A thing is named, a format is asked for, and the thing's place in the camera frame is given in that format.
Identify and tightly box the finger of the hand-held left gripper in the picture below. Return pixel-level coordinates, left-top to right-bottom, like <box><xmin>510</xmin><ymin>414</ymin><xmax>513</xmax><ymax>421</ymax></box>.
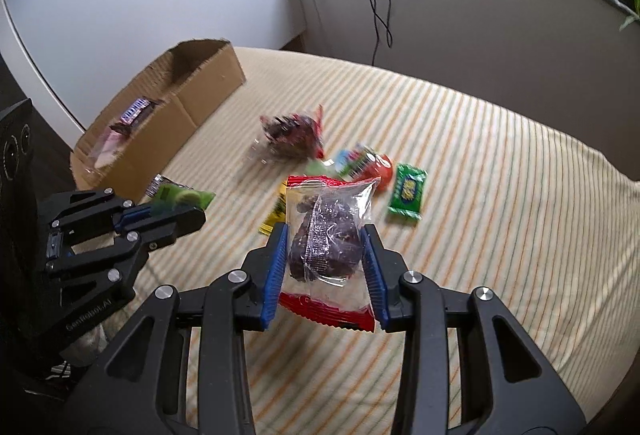
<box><xmin>39</xmin><ymin>188</ymin><xmax>153</xmax><ymax>236</ymax></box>
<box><xmin>44</xmin><ymin>205</ymin><xmax>207</xmax><ymax>278</ymax></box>

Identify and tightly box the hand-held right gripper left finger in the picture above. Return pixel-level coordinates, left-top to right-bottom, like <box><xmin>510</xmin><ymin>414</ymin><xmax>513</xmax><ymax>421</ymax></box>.
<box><xmin>62</xmin><ymin>224</ymin><xmax>291</xmax><ymax>435</ymax></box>

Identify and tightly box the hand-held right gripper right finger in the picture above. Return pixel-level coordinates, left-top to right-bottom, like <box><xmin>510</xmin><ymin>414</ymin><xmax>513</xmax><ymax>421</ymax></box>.
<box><xmin>361</xmin><ymin>224</ymin><xmax>587</xmax><ymax>435</ymax></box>

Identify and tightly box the green snack packet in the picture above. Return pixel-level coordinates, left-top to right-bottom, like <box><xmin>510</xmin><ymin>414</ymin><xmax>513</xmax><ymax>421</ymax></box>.
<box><xmin>150</xmin><ymin>182</ymin><xmax>217</xmax><ymax>217</ymax></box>

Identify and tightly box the sliced bread bag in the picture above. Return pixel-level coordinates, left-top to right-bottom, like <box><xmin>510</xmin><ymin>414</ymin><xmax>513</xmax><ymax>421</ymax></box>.
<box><xmin>92</xmin><ymin>130</ymin><xmax>132</xmax><ymax>172</ymax></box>

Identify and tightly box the clear red dried-fruit packet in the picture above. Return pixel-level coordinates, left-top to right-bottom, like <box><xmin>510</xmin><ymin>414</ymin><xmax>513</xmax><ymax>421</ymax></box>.
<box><xmin>251</xmin><ymin>104</ymin><xmax>327</xmax><ymax>164</ymax></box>
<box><xmin>278</xmin><ymin>175</ymin><xmax>377</xmax><ymax>334</ymax></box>

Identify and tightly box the brown chocolate bar packet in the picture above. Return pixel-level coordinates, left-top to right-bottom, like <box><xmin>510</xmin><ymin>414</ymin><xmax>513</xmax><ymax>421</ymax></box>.
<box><xmin>110</xmin><ymin>96</ymin><xmax>167</xmax><ymax>137</ymax></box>

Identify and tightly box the brown cardboard box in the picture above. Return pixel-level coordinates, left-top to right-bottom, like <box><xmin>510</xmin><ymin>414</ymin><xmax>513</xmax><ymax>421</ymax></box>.
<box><xmin>70</xmin><ymin>39</ymin><xmax>247</xmax><ymax>202</ymax></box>

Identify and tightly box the yellow candy packet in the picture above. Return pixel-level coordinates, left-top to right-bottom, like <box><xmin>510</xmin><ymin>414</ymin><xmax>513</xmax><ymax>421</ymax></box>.
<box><xmin>257</xmin><ymin>182</ymin><xmax>289</xmax><ymax>236</ymax></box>

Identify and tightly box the green yellow-print candy packet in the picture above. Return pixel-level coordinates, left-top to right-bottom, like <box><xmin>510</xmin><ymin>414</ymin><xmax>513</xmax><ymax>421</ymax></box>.
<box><xmin>387</xmin><ymin>164</ymin><xmax>429</xmax><ymax>226</ymax></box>

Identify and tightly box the colourful striped snack packet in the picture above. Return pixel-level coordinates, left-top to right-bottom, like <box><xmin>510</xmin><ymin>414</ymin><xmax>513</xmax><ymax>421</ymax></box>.
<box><xmin>335</xmin><ymin>144</ymin><xmax>381</xmax><ymax>181</ymax></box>

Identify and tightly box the pale green candy packet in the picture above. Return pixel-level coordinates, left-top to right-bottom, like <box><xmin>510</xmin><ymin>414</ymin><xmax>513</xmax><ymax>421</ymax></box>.
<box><xmin>305</xmin><ymin>159</ymin><xmax>342</xmax><ymax>179</ymax></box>

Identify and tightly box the white wardrobe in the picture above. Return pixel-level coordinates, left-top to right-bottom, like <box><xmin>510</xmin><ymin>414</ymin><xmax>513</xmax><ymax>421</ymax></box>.
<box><xmin>0</xmin><ymin>0</ymin><xmax>308</xmax><ymax>132</ymax></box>

